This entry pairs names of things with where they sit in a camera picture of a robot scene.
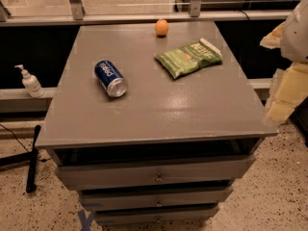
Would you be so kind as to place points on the green chip bag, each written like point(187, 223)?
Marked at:
point(189, 58)

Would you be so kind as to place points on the blue pepsi can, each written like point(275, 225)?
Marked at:
point(110, 78)

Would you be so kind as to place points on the black stand leg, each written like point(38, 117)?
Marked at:
point(31, 186)

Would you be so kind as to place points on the grey drawer cabinet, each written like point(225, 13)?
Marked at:
point(213, 112)

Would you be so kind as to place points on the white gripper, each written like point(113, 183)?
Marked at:
point(296, 33)

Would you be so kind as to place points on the white pump bottle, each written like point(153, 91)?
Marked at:
point(30, 82)

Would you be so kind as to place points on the blue tape cross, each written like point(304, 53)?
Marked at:
point(85, 221)

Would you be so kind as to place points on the top grey drawer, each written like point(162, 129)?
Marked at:
point(151, 173)

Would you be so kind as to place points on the orange fruit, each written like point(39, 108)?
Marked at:
point(161, 28)

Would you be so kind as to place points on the middle grey drawer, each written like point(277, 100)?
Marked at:
point(160, 198)

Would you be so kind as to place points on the grey drawer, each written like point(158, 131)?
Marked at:
point(155, 214)
point(160, 198)
point(151, 173)

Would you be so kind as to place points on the bottom grey drawer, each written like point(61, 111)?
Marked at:
point(155, 214)

